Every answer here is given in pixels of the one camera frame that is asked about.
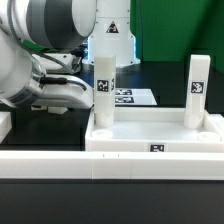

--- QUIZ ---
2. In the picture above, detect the white front rail barrier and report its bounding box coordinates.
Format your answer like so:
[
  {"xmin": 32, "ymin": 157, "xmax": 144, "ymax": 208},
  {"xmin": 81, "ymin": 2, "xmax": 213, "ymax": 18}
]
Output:
[{"xmin": 0, "ymin": 151, "xmax": 224, "ymax": 180}]

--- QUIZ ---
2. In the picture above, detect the white desk top tray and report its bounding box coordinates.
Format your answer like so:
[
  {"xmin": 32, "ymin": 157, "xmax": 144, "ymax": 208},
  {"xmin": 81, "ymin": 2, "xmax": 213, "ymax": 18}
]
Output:
[{"xmin": 85, "ymin": 107, "xmax": 224, "ymax": 153}]

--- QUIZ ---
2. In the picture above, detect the grey braided camera cable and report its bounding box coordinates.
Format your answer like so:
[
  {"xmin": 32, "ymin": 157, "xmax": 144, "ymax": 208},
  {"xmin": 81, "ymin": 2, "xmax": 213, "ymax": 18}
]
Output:
[{"xmin": 6, "ymin": 0, "xmax": 74, "ymax": 75}]

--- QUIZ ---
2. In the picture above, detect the left white barrier block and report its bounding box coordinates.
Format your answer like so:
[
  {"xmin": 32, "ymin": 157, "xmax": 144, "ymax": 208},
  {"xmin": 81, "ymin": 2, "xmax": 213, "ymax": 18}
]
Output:
[{"xmin": 0, "ymin": 112, "xmax": 12, "ymax": 144}]

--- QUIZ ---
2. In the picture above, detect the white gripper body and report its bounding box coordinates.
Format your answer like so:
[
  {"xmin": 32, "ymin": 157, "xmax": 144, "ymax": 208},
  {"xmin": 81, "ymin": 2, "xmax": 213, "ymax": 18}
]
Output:
[{"xmin": 34, "ymin": 75, "xmax": 93, "ymax": 109}]

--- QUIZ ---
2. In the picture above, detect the marker tag sheet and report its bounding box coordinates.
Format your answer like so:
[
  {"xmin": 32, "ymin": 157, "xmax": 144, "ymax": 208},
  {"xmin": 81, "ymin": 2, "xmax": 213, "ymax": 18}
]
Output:
[{"xmin": 115, "ymin": 88, "xmax": 157, "ymax": 106}]

